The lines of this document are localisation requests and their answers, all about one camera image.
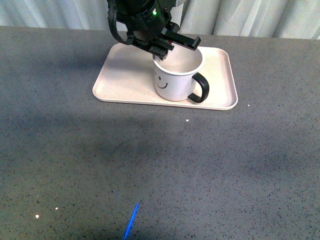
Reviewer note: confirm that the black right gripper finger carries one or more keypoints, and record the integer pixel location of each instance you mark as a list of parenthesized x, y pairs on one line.
[(184, 41)]

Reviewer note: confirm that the white smiley mug black handle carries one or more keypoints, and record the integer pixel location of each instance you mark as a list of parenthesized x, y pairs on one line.
[(177, 77)]

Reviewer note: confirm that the beige rectangular plastic tray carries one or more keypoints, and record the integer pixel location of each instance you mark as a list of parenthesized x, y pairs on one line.
[(127, 76)]

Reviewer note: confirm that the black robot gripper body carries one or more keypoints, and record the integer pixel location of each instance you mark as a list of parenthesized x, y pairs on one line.
[(138, 22)]

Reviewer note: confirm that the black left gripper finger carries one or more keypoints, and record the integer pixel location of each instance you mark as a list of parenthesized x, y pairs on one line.
[(160, 47)]

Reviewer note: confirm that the pale green pleated curtain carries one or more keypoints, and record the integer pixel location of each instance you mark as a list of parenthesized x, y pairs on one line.
[(291, 19)]

